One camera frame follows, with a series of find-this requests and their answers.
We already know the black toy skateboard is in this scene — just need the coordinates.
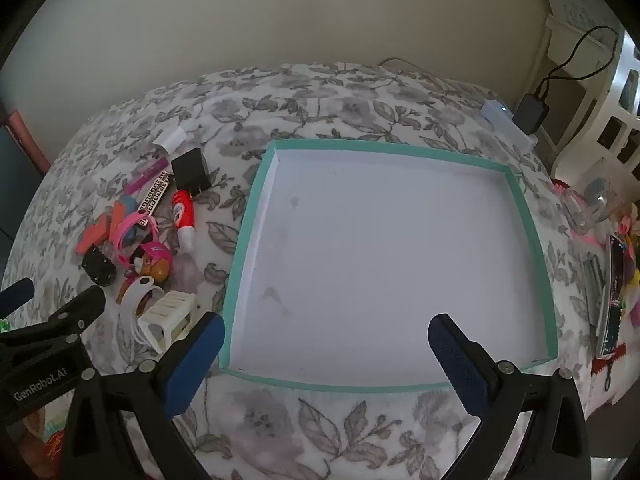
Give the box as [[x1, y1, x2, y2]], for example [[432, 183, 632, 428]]
[[81, 244, 118, 287]]

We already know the red white glue tube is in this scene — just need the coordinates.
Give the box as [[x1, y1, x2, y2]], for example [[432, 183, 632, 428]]
[[171, 189, 197, 252]]

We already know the black white patterned bar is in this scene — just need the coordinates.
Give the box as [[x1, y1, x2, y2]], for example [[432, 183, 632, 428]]
[[136, 172, 173, 228]]

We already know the white charger plug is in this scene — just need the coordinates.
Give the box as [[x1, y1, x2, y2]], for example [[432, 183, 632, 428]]
[[152, 127, 186, 152]]

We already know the white wooden furniture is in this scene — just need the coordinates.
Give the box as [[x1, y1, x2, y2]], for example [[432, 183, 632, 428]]
[[542, 10, 640, 171]]

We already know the black charger plug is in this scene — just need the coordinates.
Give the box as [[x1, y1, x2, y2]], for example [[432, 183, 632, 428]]
[[171, 147, 212, 196]]

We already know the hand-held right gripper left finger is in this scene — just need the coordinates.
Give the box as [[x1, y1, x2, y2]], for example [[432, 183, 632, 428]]
[[60, 311, 227, 480]]

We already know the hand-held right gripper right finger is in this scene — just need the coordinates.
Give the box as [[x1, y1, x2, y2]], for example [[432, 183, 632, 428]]
[[427, 314, 591, 480]]

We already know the pink helmet dog figure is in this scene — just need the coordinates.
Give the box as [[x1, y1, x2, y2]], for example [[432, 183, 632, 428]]
[[131, 241, 174, 281]]

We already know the red white knitted cloth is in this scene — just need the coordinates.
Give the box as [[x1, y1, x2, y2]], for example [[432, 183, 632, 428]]
[[590, 330, 640, 411]]

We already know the orange blue toy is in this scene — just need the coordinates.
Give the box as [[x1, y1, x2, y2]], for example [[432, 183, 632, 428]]
[[107, 196, 138, 241]]

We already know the black cable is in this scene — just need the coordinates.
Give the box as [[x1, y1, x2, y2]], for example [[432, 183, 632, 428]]
[[537, 25, 621, 103]]

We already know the pile of colourful toys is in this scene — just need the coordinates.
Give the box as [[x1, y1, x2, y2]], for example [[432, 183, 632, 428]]
[[617, 210, 640, 326]]

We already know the white plastic ring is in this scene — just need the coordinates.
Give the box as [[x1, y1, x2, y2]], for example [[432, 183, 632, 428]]
[[116, 277, 166, 346]]

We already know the dark glittery phone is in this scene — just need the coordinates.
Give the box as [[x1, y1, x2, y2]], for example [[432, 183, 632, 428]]
[[597, 234, 626, 358]]

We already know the colourful printed bag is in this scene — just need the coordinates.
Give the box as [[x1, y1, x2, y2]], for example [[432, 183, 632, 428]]
[[20, 410, 66, 480]]

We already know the white ribbed holder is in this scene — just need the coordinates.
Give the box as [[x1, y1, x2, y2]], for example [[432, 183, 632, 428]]
[[137, 290, 197, 354]]

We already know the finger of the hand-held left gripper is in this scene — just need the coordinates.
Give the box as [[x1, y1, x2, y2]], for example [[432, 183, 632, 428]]
[[0, 279, 36, 317], [47, 286, 107, 338]]

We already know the white box with blue light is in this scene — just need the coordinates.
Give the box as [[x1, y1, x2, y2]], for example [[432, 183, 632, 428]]
[[481, 100, 536, 148]]

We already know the clear plastic container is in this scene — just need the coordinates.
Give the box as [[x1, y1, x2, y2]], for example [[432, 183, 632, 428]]
[[562, 160, 626, 233]]

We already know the teal-rimmed white tray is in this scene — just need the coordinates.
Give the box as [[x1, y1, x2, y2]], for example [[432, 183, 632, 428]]
[[218, 140, 558, 393]]

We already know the coral orange toy piece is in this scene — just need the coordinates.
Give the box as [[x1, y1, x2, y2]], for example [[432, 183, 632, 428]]
[[75, 217, 111, 255]]

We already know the floral blanket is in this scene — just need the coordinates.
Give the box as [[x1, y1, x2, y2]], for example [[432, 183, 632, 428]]
[[5, 62, 601, 480]]

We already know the magenta pen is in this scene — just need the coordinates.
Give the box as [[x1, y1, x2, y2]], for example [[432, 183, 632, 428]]
[[122, 156, 170, 196]]

